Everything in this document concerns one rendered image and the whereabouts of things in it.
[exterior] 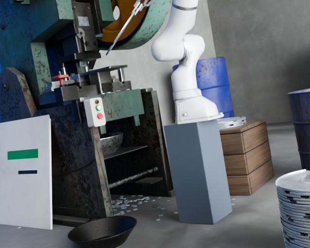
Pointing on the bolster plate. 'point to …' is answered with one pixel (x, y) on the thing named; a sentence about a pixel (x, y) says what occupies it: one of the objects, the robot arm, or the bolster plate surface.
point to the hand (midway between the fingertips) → (137, 9)
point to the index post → (121, 75)
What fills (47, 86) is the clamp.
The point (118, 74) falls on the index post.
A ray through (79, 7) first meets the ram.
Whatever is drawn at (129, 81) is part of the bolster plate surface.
